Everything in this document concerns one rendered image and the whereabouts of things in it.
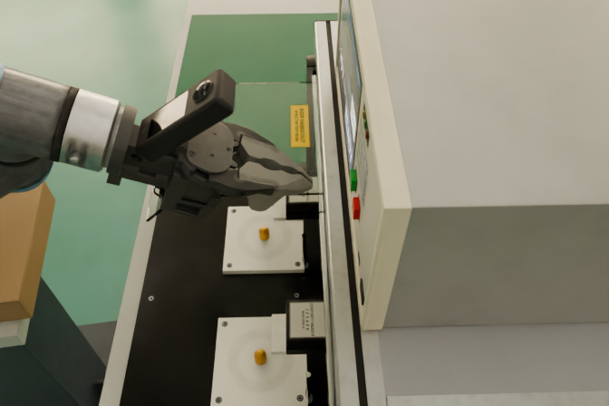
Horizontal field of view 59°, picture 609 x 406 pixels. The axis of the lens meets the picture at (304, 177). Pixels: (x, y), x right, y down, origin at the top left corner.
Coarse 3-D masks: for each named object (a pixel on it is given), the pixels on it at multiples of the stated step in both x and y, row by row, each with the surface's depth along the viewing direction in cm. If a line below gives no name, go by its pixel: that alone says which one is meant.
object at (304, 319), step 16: (288, 304) 78; (304, 304) 78; (320, 304) 78; (272, 320) 81; (288, 320) 76; (304, 320) 76; (320, 320) 76; (272, 336) 79; (288, 336) 75; (304, 336) 75; (320, 336) 75; (272, 352) 78; (288, 352) 76; (304, 352) 77; (320, 352) 77
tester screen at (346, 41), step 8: (344, 0) 68; (344, 8) 68; (344, 16) 68; (344, 24) 68; (344, 32) 69; (352, 32) 60; (344, 40) 69; (352, 40) 60; (344, 48) 69; (352, 48) 60; (344, 56) 69; (352, 56) 60; (344, 64) 69; (352, 64) 61; (344, 72) 70; (352, 72) 61; (344, 80) 70; (352, 80) 61; (344, 88) 70; (352, 88) 61; (344, 96) 70; (344, 104) 70; (344, 128) 71; (352, 128) 62; (352, 136) 62; (352, 168) 63
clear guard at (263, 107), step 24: (240, 96) 87; (264, 96) 87; (288, 96) 87; (312, 96) 87; (240, 120) 83; (264, 120) 83; (288, 120) 83; (312, 120) 83; (288, 144) 79; (312, 144) 79; (312, 168) 76; (312, 192) 73
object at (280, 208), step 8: (280, 200) 96; (288, 200) 91; (296, 200) 91; (304, 200) 91; (312, 200) 91; (280, 208) 95; (288, 208) 91; (296, 208) 91; (304, 208) 91; (312, 208) 91; (280, 216) 94; (288, 216) 92; (296, 216) 92; (304, 216) 92; (312, 216) 92
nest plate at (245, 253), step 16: (240, 208) 107; (272, 208) 107; (240, 224) 105; (256, 224) 105; (272, 224) 105; (288, 224) 105; (240, 240) 102; (256, 240) 102; (272, 240) 102; (288, 240) 102; (224, 256) 100; (240, 256) 100; (256, 256) 100; (272, 256) 100; (288, 256) 100; (224, 272) 98; (240, 272) 98; (256, 272) 98; (272, 272) 98; (288, 272) 99
